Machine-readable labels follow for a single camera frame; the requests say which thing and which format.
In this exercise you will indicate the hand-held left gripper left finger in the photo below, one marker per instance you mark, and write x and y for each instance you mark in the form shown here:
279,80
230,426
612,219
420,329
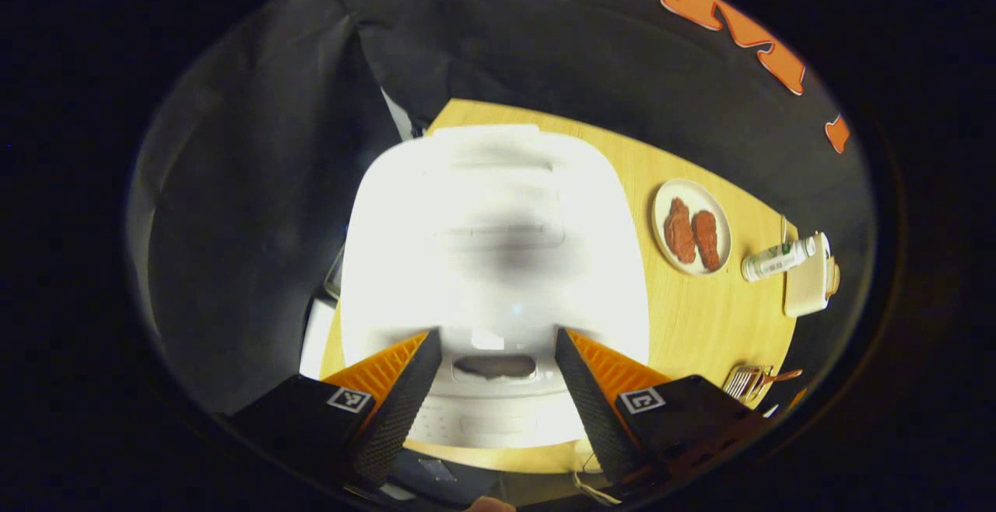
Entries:
393,419

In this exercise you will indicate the toast slice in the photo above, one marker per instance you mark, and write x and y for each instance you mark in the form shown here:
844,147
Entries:
833,278

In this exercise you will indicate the brown wooden spoon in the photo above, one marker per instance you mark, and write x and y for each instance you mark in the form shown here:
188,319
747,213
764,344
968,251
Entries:
782,376

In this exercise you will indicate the red meat piece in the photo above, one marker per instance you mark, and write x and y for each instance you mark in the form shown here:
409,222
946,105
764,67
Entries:
679,232
706,240

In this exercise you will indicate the white rice cooker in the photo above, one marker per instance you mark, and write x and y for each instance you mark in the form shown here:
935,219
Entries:
498,216

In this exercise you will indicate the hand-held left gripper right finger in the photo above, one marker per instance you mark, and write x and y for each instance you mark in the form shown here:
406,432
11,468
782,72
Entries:
599,419

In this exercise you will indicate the round white plate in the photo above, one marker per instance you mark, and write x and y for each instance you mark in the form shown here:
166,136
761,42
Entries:
724,224

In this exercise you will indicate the white bottle green label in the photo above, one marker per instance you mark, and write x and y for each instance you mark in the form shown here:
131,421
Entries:
774,259

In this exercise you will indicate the white toaster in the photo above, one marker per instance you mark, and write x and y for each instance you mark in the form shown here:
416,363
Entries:
805,294

